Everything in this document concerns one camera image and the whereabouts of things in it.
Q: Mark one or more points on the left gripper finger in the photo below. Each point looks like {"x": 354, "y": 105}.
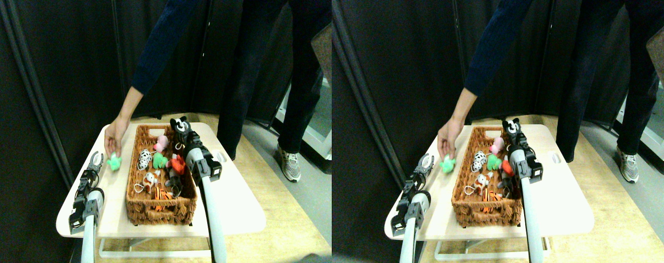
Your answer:
{"x": 101, "y": 163}
{"x": 420, "y": 169}
{"x": 431, "y": 165}
{"x": 91, "y": 167}

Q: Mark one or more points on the light green plush toy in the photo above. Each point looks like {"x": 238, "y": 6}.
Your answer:
{"x": 114, "y": 163}
{"x": 448, "y": 164}

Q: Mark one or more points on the black white panda toy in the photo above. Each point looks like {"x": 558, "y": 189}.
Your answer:
{"x": 181, "y": 125}
{"x": 511, "y": 126}

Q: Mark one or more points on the red plush toy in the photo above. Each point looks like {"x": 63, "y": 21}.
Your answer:
{"x": 176, "y": 164}
{"x": 507, "y": 166}

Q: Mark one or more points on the white black spotted toy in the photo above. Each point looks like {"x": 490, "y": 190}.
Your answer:
{"x": 478, "y": 161}
{"x": 144, "y": 160}

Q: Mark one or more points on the orange black striped toy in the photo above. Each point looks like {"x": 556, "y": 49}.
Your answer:
{"x": 163, "y": 195}
{"x": 492, "y": 197}

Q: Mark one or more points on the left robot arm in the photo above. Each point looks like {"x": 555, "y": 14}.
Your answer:
{"x": 419, "y": 204}
{"x": 93, "y": 201}

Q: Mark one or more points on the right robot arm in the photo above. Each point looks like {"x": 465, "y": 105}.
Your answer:
{"x": 211, "y": 219}
{"x": 532, "y": 219}

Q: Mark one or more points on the person's hand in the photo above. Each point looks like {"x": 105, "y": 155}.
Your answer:
{"x": 118, "y": 137}
{"x": 451, "y": 139}

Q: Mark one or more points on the grey mouse toy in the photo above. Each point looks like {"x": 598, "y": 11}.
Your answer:
{"x": 172, "y": 184}
{"x": 504, "y": 186}

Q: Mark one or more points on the white orange plush toy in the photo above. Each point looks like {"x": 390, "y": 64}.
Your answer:
{"x": 149, "y": 179}
{"x": 481, "y": 182}

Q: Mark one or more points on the brown wicker basket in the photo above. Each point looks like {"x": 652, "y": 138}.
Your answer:
{"x": 463, "y": 215}
{"x": 137, "y": 215}

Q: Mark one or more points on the black curtain stand pole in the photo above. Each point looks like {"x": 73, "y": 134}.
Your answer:
{"x": 32, "y": 82}
{"x": 372, "y": 109}

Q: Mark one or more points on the white low table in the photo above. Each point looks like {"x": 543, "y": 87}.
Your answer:
{"x": 573, "y": 211}
{"x": 244, "y": 208}

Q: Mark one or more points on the person's legs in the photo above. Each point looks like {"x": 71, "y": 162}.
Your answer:
{"x": 589, "y": 82}
{"x": 249, "y": 82}

